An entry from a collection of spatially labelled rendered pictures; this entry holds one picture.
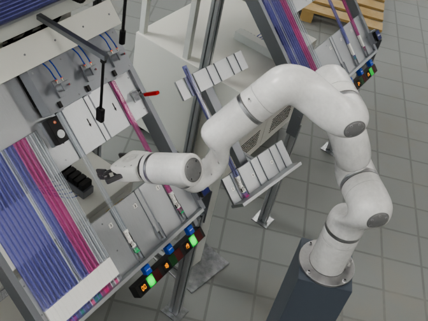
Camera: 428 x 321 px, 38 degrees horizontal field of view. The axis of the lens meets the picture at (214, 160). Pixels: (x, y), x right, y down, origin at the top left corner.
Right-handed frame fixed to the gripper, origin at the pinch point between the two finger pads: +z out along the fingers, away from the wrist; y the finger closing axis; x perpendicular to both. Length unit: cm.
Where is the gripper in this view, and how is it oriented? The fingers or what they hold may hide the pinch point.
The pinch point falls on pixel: (111, 165)
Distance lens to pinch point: 176.7
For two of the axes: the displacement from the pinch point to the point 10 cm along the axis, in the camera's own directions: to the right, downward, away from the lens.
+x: 3.0, 8.7, 3.8
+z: -7.6, -0.3, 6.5
